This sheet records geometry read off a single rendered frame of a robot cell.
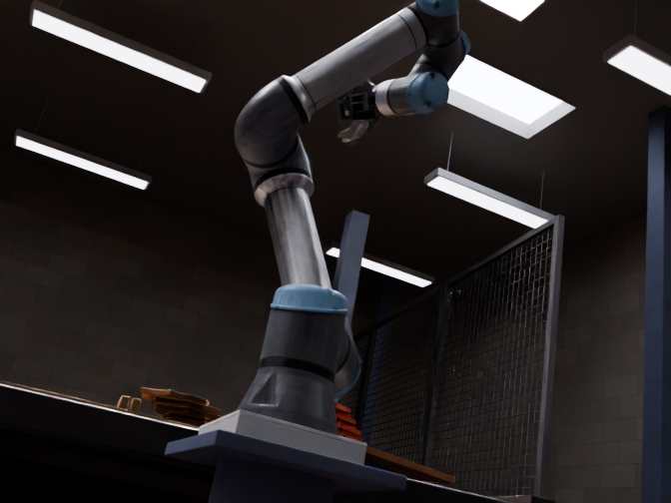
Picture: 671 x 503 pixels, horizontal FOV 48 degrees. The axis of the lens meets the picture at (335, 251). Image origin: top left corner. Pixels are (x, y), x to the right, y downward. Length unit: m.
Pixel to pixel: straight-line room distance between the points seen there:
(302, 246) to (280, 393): 0.36
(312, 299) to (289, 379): 0.13
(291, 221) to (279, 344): 0.33
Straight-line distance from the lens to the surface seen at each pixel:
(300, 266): 1.31
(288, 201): 1.38
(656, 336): 5.54
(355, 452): 1.06
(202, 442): 1.00
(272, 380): 1.08
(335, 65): 1.38
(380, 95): 1.55
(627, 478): 7.17
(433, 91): 1.47
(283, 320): 1.11
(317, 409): 1.07
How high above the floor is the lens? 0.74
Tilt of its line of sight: 22 degrees up
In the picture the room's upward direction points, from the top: 11 degrees clockwise
